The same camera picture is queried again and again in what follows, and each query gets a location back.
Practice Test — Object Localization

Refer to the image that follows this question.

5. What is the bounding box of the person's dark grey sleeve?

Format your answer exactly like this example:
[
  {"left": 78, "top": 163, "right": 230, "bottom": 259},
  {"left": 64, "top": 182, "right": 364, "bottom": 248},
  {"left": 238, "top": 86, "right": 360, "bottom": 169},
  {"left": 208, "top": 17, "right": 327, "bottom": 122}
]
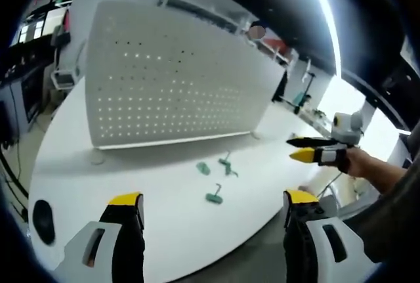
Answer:
[{"left": 341, "top": 151, "right": 420, "bottom": 266}]

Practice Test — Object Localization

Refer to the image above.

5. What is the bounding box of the person's right hand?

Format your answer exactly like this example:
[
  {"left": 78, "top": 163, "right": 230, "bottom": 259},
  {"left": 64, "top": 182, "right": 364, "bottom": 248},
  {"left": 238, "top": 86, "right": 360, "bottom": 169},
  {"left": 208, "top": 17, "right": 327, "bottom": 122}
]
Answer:
[{"left": 346, "top": 148, "right": 371, "bottom": 177}]

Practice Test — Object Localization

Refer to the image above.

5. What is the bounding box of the white perforated mounting plate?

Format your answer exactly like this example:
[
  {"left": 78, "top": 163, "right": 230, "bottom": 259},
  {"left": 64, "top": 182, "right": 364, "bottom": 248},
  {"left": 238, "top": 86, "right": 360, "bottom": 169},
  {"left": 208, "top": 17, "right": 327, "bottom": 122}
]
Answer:
[{"left": 84, "top": 0, "right": 285, "bottom": 165}]

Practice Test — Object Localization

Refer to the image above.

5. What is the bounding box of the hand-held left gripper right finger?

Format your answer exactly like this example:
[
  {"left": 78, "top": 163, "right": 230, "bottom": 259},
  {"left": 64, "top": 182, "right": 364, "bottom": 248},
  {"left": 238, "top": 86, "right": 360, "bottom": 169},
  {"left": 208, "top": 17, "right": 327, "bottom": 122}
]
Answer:
[{"left": 282, "top": 189, "right": 367, "bottom": 283}]

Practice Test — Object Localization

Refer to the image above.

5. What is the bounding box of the ceiling light strip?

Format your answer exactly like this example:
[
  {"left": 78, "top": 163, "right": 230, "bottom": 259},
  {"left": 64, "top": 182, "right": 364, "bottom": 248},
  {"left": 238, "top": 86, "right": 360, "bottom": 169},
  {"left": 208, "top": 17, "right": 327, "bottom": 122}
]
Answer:
[{"left": 300, "top": 0, "right": 343, "bottom": 77}]

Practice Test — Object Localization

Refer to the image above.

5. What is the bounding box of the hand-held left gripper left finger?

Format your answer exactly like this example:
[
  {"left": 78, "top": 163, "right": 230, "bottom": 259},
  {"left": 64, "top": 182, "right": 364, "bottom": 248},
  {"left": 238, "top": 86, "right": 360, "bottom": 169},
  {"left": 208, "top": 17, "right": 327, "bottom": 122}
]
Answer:
[{"left": 54, "top": 192, "right": 146, "bottom": 283}]

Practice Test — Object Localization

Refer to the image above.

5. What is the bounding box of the green kick scooter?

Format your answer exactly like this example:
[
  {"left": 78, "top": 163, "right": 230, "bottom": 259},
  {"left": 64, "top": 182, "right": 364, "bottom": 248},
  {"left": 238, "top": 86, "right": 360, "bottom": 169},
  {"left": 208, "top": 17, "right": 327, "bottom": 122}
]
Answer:
[{"left": 281, "top": 72, "right": 316, "bottom": 115}]

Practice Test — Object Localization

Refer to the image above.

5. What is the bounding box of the white open frame box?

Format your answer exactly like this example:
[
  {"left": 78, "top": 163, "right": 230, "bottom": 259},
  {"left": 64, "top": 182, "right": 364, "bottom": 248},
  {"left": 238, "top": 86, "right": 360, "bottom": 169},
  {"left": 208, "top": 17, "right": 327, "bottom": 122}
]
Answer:
[{"left": 51, "top": 68, "right": 81, "bottom": 91}]

